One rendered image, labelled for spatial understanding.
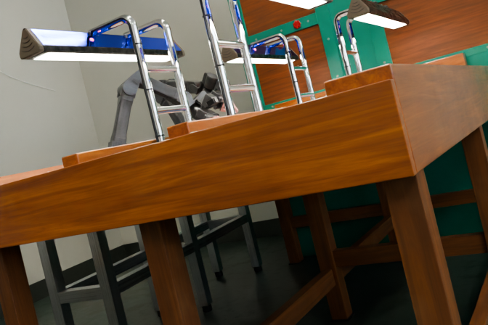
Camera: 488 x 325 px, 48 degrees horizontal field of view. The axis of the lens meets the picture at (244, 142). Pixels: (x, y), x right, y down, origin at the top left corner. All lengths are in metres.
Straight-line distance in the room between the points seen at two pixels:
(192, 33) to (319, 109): 3.27
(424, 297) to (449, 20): 1.91
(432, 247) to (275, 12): 2.23
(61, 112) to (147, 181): 3.35
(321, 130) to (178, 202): 0.35
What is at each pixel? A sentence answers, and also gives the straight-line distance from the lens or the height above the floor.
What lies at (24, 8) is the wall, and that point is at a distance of 4.57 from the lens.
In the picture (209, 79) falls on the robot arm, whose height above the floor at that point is 1.03.
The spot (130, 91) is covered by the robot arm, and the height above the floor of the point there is 1.01.
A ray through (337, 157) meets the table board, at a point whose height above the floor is 0.63.
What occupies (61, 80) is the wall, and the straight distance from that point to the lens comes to 4.58.
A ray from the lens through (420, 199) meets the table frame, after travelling 0.96.
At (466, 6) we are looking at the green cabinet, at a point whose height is 1.06.
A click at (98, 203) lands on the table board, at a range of 1.26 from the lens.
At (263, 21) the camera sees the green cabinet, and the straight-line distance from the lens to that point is 3.07.
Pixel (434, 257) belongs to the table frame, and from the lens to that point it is 0.98.
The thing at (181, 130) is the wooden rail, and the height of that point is 0.75.
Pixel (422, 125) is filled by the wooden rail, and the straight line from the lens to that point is 1.03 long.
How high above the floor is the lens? 0.69
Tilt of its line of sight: level
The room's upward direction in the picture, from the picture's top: 14 degrees counter-clockwise
